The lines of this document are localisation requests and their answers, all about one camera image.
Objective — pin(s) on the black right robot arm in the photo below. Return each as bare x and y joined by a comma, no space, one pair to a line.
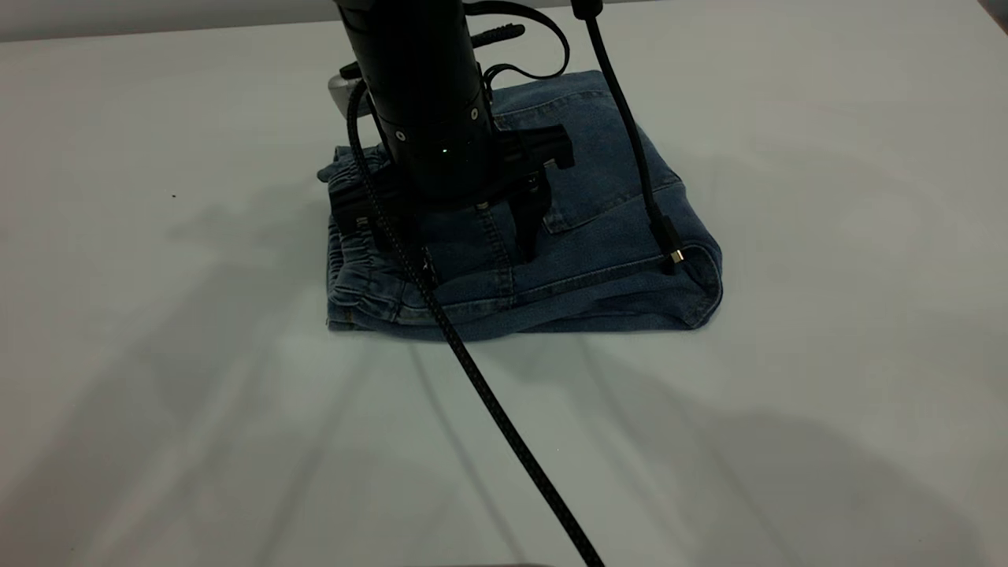
409,47

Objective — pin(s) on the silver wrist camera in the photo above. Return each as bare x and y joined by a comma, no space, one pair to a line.
340,94

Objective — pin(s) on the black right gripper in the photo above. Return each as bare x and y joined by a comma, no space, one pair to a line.
449,169

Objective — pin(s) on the blue denim jeans shorts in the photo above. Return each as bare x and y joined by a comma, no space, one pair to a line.
598,205

